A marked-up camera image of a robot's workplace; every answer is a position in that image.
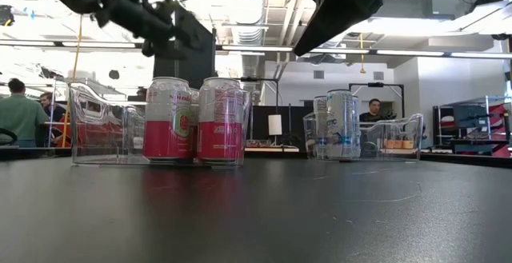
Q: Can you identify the yellow hanging pendant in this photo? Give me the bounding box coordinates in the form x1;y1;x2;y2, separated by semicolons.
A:
358;33;367;74

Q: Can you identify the clear plastic bin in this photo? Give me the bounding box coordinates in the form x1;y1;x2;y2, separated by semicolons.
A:
302;112;425;162
69;81;252;167

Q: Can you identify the black metal frame stand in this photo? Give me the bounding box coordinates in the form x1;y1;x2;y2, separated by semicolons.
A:
238;77;280;116
348;82;405;116

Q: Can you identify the ribbed silver ventilation duct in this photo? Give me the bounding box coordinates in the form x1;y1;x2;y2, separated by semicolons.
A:
223;0;267;78

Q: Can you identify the white cylindrical lamp shade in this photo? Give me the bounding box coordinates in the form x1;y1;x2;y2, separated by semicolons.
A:
267;114;283;137

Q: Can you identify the black overhead device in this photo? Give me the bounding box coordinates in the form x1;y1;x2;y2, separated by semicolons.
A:
0;5;16;27

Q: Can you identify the long ceiling light strip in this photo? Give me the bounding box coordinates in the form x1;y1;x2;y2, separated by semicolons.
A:
450;51;512;59
222;45;294;53
310;47;371;55
375;49;445;58

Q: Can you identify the red black striped frame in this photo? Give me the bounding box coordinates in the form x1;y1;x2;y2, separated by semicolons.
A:
488;102;512;158

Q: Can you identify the metal shelving rack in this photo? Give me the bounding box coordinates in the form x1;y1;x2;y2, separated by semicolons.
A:
42;78;72;149
433;94;512;157

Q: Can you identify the short black partition panel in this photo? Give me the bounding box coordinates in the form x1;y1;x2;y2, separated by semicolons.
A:
152;54;177;81

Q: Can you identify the wooden desk top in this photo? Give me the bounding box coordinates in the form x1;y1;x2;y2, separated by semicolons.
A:
244;145;300;153

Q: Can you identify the yellow hanging cord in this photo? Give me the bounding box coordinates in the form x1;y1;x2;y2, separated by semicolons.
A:
62;13;83;149

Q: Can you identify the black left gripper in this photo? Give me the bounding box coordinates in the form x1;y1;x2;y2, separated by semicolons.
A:
94;0;205;61

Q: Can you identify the person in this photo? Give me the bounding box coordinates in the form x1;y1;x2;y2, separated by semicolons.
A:
358;98;398;152
0;78;50;149
38;91;68;146

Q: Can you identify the black chair backrest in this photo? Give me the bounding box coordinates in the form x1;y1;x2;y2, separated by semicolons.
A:
0;127;19;147

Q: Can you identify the black desk partition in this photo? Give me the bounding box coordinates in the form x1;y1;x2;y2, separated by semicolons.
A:
251;105;309;147

